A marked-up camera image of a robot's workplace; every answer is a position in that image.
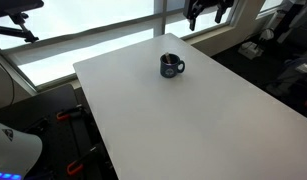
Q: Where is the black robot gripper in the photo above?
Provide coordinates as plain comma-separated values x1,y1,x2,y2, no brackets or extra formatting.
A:
183,0,235,32

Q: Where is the marker pen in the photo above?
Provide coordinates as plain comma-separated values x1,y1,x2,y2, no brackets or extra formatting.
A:
164,51,173,65

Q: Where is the white power strip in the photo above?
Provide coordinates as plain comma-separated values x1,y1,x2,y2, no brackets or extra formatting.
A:
238,41,264,61

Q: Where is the round black white device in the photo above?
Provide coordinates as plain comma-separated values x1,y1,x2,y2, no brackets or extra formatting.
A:
259,27,276,43

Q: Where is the dark blue mug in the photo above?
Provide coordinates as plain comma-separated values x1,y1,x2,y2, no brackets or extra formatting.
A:
159,53,186,79

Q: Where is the black stand pole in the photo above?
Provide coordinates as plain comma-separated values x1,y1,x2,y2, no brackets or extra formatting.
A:
275,0,307,44

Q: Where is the grey framed window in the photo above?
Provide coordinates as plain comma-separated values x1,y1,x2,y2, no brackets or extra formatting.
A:
0,0,284,92

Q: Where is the orange black spring clamp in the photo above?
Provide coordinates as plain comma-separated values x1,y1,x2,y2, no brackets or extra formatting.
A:
66,146,105,176
56,104,86,122

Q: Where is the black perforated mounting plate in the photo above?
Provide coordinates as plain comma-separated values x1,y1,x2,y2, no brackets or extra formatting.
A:
0,83,106,180

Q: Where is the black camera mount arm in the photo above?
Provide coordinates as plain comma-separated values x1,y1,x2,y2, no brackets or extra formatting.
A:
0,0,45,44

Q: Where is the thin black cable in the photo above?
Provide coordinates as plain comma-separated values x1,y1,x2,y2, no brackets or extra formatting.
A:
0,52,16,105

